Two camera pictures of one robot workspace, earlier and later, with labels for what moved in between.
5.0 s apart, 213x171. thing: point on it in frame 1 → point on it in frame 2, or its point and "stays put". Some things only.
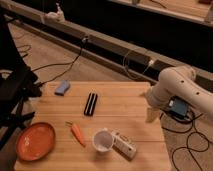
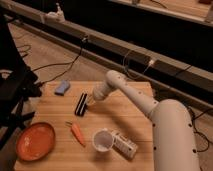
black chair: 17,83 stays put
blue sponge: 62,87 stays put
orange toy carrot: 76,130 stays put
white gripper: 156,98 → 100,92
